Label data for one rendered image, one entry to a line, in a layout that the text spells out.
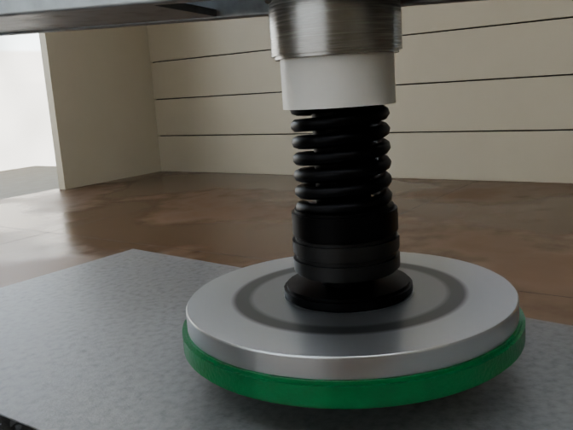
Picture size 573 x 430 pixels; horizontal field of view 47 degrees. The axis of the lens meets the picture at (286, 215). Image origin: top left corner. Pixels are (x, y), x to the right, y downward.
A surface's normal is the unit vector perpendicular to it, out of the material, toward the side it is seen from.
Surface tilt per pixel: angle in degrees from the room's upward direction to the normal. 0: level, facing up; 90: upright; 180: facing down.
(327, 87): 90
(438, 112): 90
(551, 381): 0
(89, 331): 0
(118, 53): 90
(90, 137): 90
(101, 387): 0
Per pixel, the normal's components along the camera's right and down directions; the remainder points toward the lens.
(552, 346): -0.07, -0.98
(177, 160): -0.58, 0.19
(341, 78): -0.04, 0.19
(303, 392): -0.33, 0.20
